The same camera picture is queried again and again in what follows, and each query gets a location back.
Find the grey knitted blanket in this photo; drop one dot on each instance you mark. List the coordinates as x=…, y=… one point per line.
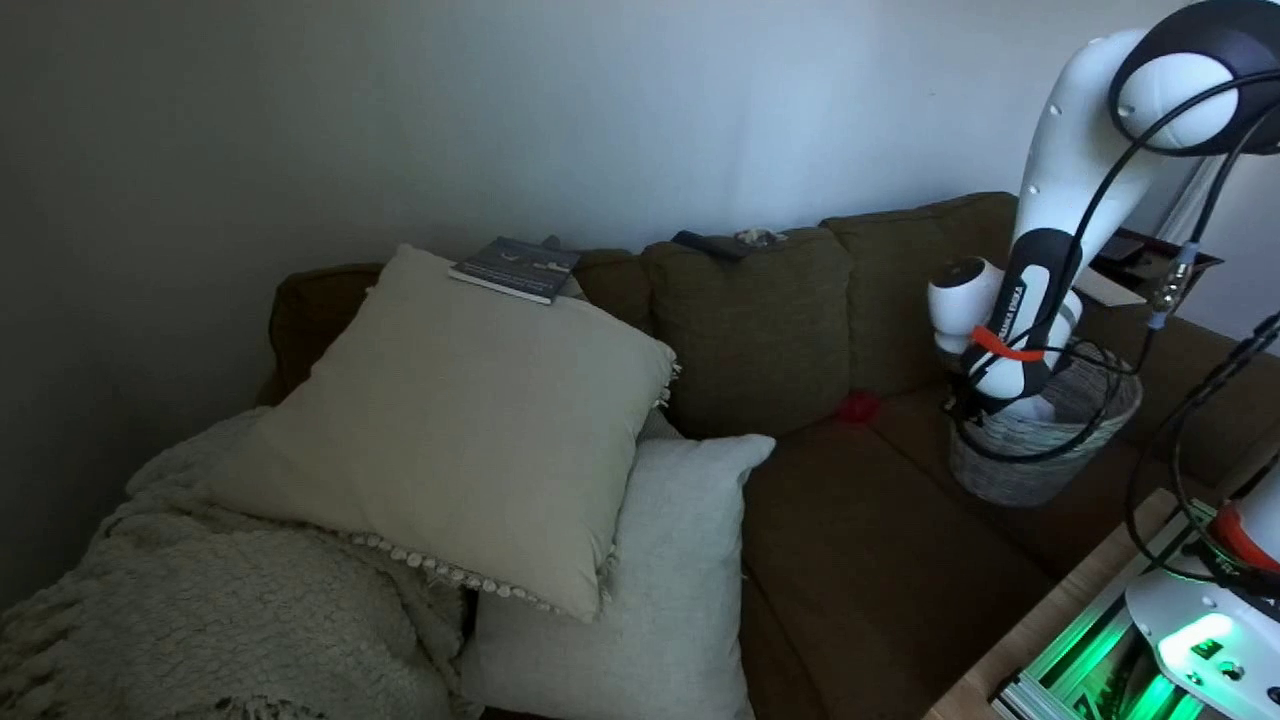
x=187, y=611

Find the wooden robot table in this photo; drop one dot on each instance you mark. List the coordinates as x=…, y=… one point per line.
x=969, y=696

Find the grey woven basket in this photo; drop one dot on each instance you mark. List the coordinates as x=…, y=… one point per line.
x=1039, y=444

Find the dark tray behind sofa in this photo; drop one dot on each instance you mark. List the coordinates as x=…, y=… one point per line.
x=1133, y=261

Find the white square pillow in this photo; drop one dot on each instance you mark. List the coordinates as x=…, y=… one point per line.
x=664, y=642

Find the grey book on sofa back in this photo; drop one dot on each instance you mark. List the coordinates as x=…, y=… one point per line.
x=521, y=269

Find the dark object on sofa back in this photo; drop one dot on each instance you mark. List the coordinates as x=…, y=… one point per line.
x=728, y=245

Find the brown sofa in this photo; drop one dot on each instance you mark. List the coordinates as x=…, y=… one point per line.
x=870, y=575

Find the small red ball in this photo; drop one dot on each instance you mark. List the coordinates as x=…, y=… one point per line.
x=860, y=405

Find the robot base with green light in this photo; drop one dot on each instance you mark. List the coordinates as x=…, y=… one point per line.
x=1189, y=629

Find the cream square pillow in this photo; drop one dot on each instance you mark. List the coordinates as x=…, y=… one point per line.
x=462, y=429

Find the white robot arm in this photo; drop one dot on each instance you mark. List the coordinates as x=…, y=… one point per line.
x=1203, y=82

